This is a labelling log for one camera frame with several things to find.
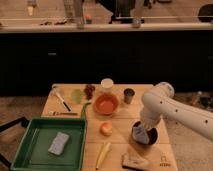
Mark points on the bunch of dark grapes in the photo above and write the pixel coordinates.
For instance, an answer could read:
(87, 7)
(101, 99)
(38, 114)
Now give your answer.
(88, 90)

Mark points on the light blue towel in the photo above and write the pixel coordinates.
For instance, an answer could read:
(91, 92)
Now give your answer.
(140, 135)

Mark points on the dark purple bowl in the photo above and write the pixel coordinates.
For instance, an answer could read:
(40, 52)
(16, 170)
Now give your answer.
(153, 135)

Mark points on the black handled knife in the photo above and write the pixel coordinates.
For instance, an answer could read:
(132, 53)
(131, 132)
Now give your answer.
(56, 92)

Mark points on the white plastic cup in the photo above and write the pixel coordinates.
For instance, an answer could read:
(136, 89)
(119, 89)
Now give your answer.
(106, 85)

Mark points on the yellow corn cob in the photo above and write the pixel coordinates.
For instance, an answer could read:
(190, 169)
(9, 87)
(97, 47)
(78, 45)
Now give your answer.
(103, 152)

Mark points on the wooden handled utensil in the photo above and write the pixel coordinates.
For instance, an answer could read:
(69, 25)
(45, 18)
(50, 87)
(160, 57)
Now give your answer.
(54, 113)

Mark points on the orange peach fruit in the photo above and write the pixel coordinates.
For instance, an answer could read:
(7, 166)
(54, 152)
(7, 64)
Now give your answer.
(106, 129)

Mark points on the green plastic tray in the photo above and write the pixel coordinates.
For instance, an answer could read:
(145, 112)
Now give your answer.
(33, 155)

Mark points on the green pear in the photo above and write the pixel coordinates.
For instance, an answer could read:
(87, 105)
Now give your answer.
(77, 96)

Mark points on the grey sponge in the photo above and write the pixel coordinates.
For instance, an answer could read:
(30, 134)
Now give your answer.
(58, 143)

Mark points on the metal cup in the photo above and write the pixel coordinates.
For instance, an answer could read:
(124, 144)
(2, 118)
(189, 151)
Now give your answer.
(128, 95)

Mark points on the brown scrub brush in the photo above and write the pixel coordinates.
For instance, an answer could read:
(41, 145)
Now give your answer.
(135, 163)

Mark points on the orange bowl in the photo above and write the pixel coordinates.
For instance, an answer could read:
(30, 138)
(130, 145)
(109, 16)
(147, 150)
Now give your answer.
(106, 104)

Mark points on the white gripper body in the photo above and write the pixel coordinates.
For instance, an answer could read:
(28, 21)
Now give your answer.
(149, 123)

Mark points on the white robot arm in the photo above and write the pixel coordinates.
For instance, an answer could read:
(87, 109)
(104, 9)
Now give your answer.
(158, 101)

